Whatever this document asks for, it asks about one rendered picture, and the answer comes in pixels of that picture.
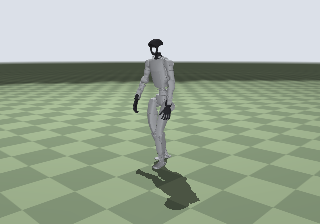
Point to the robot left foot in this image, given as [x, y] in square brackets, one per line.
[159, 165]

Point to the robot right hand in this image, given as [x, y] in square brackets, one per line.
[136, 103]

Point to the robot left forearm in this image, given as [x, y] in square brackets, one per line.
[170, 91]

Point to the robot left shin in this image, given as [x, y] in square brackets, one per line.
[161, 146]

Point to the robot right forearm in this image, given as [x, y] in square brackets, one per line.
[140, 89]

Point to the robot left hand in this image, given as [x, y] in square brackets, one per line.
[167, 111]

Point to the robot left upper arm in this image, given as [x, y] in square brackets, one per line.
[169, 65]

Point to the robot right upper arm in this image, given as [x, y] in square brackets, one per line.
[145, 79]

